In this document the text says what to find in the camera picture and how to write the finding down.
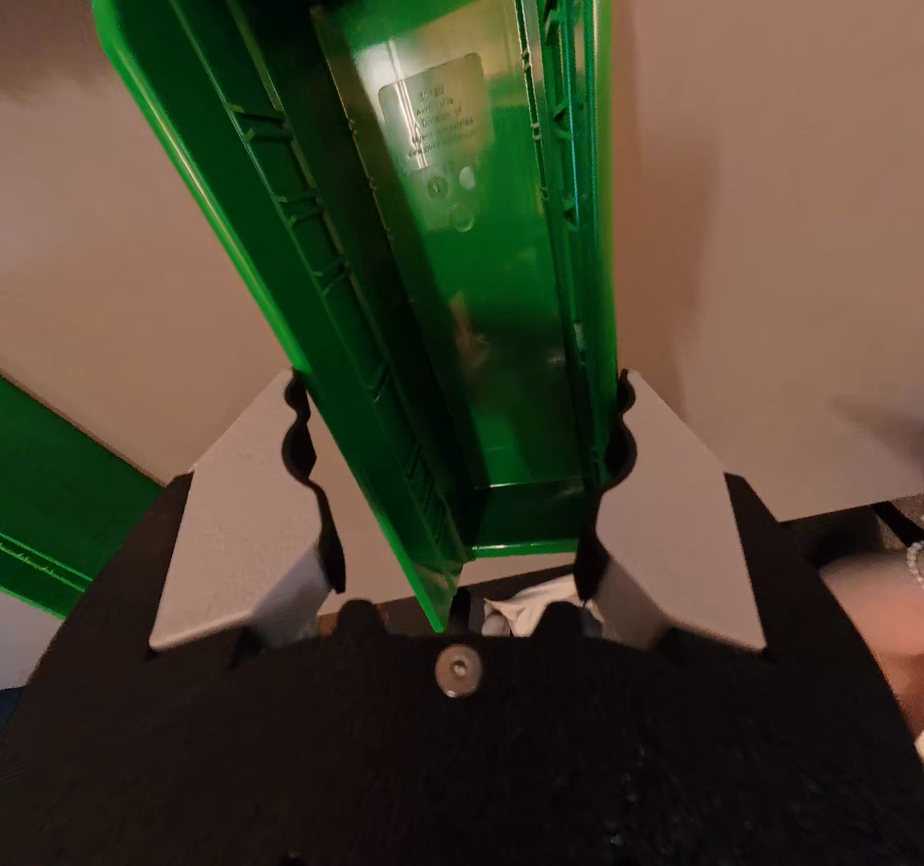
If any white patterned clothing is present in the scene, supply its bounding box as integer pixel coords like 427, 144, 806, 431
484, 578, 581, 643

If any person's right forearm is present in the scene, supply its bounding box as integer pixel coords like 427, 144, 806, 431
821, 549, 924, 730

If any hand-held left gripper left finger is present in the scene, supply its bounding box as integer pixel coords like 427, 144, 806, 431
149, 368, 347, 653

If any green plastic bin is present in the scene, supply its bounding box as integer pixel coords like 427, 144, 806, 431
0, 375, 163, 619
76, 0, 619, 633

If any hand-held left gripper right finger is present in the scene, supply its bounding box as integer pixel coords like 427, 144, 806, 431
574, 370, 766, 653

